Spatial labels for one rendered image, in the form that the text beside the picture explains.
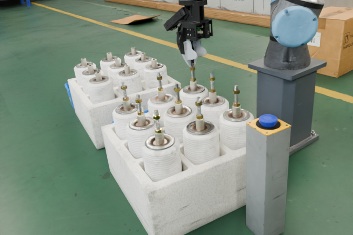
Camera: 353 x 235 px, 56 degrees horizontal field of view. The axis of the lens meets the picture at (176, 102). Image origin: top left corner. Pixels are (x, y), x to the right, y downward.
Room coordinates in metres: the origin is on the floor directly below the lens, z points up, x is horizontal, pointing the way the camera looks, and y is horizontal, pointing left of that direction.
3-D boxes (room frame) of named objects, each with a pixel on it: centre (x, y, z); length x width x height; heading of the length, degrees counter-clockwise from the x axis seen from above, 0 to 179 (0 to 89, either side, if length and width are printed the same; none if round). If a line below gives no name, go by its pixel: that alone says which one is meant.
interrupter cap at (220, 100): (0.92, -0.11, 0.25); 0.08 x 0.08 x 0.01
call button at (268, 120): (0.64, -0.20, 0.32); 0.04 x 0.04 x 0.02
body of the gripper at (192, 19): (1.01, -0.08, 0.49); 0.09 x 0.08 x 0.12; 40
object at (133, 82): (1.26, 0.18, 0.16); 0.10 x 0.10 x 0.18
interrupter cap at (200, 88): (1.03, -0.06, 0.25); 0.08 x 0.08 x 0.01
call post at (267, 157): (0.64, -0.20, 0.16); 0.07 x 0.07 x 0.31; 26
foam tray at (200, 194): (0.87, -0.01, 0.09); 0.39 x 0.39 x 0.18; 26
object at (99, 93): (1.21, 0.29, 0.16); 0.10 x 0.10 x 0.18
